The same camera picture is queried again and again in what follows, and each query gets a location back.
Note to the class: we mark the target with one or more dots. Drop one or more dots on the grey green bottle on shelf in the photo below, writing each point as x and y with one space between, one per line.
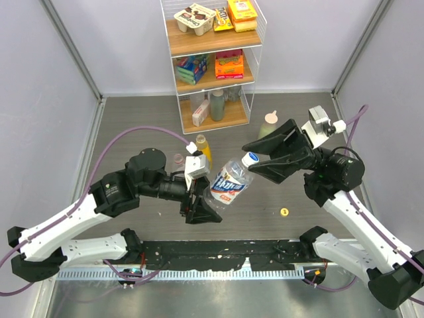
217 104

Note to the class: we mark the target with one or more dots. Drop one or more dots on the green squeeze bottle beige cap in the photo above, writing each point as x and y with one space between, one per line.
269 125

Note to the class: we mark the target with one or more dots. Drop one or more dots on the white wire shelf rack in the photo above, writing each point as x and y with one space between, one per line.
182 44

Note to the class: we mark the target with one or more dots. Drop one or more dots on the white blue bottle cap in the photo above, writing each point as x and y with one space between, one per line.
249 159

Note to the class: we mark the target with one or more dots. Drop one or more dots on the yellow sponge pack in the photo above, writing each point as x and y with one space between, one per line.
242 14

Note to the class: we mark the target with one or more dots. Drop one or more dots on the blue green box stack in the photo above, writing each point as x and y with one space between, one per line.
190 69

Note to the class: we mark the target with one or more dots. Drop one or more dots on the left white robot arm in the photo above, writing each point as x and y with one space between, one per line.
45 249

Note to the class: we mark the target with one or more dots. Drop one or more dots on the slotted aluminium cable rail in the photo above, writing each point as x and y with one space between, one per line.
103 274

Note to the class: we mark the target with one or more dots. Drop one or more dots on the yellow honey pomelo drink bottle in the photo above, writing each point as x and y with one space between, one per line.
203 145

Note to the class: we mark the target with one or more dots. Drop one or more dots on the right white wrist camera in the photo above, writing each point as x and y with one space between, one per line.
319 128

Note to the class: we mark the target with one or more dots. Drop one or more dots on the yellow bottle cap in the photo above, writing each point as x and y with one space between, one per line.
284 212

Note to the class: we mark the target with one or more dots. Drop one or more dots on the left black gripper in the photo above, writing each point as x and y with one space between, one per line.
199 212

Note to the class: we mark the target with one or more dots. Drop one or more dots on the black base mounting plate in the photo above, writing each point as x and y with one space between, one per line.
221 255

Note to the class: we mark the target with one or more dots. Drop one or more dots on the chocolate pudding cup pack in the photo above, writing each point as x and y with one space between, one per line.
195 17

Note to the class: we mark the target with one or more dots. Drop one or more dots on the orange snack box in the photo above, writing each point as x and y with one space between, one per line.
229 64

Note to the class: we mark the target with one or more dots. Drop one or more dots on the clear blue-label water bottle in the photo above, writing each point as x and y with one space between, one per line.
232 179

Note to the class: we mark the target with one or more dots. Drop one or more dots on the yellow M&M candy bag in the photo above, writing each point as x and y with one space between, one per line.
222 21

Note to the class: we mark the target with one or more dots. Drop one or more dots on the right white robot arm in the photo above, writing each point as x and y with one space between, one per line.
392 270

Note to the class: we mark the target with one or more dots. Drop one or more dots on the clear red-label water bottle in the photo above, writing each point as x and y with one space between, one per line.
178 164

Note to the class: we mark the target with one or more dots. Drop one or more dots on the clear glass jar on shelf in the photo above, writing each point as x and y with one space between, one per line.
233 93

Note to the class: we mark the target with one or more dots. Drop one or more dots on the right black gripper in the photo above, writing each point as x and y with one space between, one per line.
274 144

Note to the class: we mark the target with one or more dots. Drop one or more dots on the white red small box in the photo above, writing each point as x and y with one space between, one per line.
201 113

